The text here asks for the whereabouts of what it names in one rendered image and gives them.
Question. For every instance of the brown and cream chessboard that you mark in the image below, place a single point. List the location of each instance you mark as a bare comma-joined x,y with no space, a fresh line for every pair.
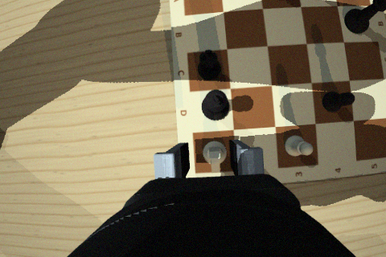
278,59

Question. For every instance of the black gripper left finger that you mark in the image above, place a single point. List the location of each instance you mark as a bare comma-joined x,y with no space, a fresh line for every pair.
174,163

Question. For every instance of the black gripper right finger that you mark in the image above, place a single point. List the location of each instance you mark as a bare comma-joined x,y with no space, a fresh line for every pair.
244,159

